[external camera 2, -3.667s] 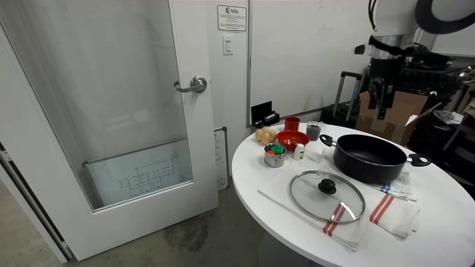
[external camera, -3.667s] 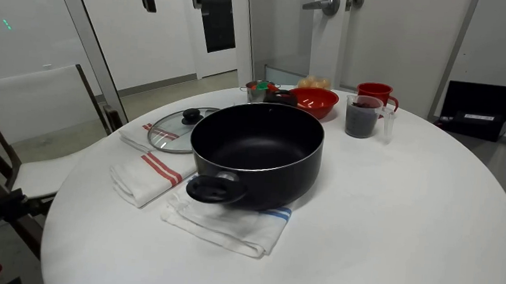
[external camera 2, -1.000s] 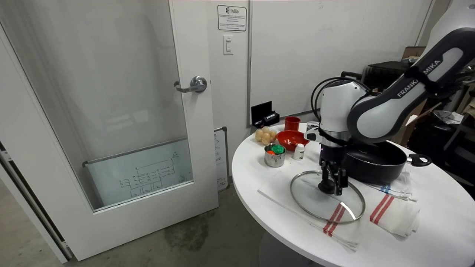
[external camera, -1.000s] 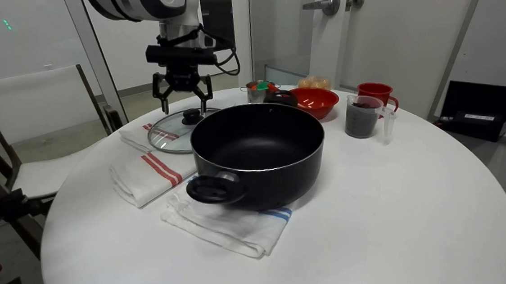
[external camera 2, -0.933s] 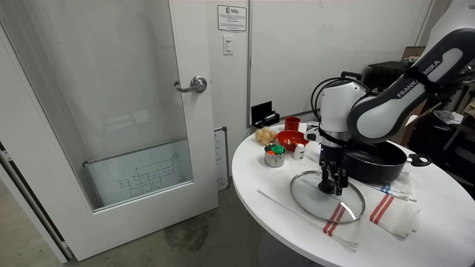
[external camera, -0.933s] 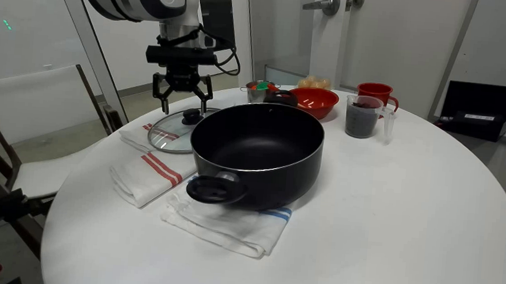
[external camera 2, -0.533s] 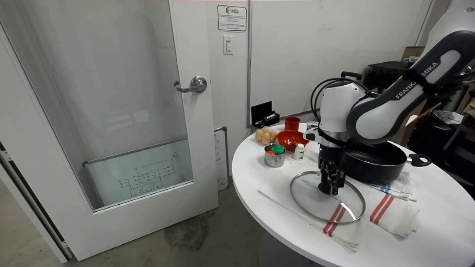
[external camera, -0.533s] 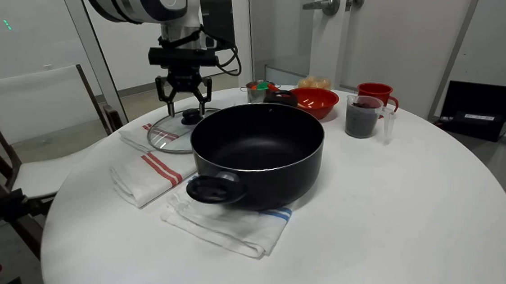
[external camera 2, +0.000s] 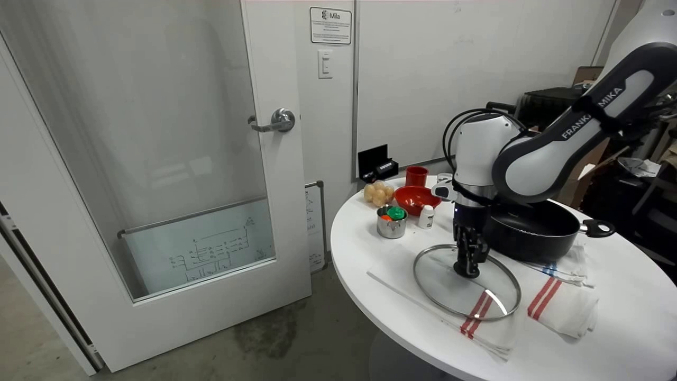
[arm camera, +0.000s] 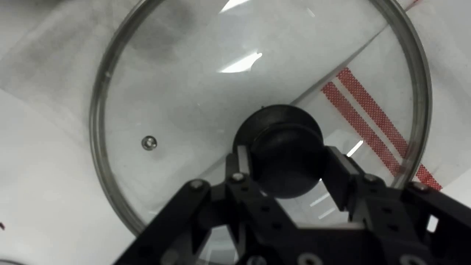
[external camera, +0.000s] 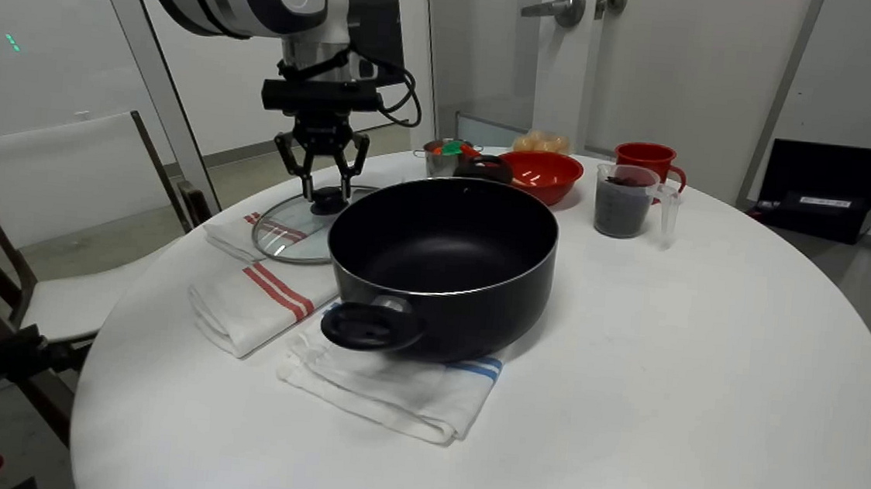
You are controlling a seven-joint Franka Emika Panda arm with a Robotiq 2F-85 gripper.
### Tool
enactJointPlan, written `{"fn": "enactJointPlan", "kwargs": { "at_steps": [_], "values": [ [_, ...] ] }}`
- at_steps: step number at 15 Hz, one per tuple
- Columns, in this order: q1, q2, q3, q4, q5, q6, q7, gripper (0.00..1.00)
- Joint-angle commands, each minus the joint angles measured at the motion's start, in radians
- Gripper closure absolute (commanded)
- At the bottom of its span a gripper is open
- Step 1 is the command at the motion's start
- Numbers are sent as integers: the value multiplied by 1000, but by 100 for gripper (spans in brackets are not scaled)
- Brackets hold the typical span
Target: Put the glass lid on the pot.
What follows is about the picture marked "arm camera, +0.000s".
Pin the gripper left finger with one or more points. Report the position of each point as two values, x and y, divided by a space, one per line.
239 198

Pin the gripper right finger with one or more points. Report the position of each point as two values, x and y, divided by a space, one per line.
390 213

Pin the glass lid with black knob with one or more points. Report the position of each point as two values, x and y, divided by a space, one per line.
283 129

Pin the white cloth with red stripes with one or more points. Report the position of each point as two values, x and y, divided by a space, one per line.
371 110

